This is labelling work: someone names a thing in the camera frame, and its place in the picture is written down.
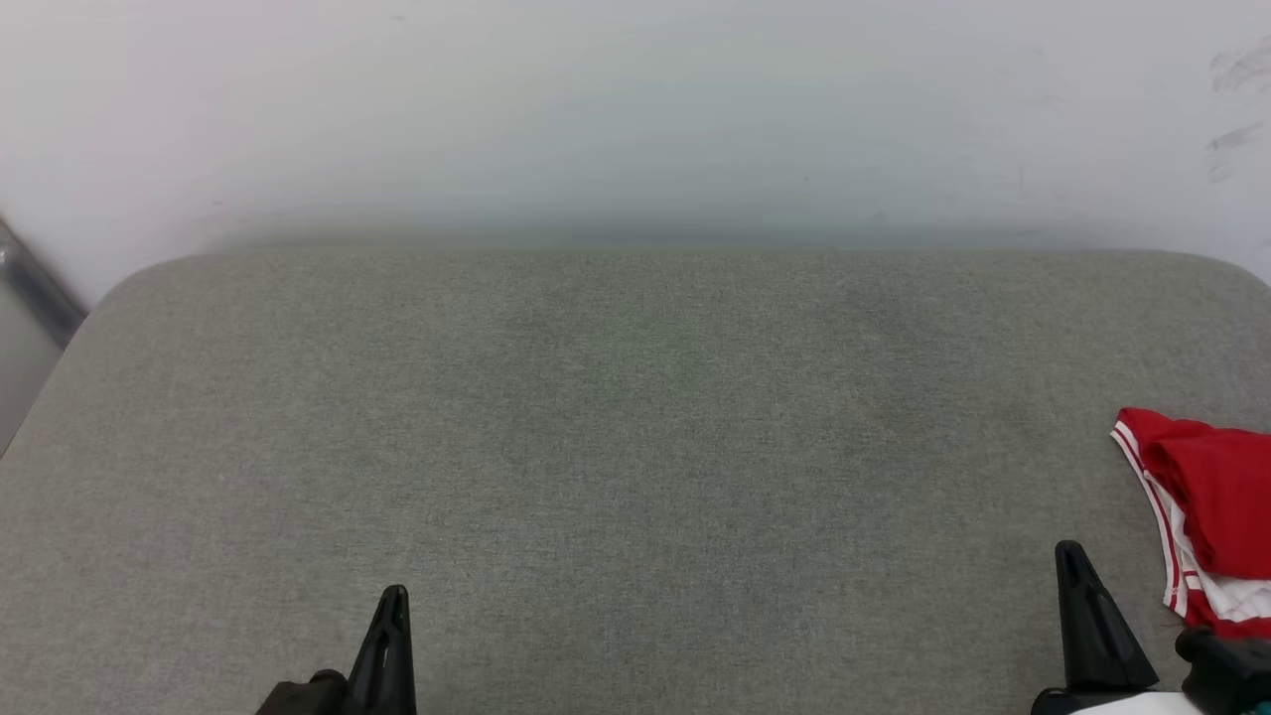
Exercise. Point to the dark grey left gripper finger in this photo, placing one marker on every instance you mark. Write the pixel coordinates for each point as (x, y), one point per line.
(387, 665)

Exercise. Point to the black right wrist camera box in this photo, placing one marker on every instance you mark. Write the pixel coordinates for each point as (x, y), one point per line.
(1226, 675)

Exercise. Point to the grey fabric sofa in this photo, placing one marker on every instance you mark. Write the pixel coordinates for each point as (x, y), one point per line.
(596, 477)

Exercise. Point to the red white basketball jersey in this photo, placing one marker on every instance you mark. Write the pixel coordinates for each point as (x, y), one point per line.
(1221, 487)

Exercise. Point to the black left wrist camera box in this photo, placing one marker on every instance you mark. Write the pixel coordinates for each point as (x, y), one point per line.
(303, 697)

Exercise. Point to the dark grey metal bar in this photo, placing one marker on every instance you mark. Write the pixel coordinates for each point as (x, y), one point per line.
(40, 283)

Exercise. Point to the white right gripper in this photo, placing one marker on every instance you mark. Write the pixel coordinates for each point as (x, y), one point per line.
(1122, 703)

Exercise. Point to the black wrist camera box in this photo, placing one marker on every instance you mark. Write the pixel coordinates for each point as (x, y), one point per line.
(303, 697)
(1226, 675)

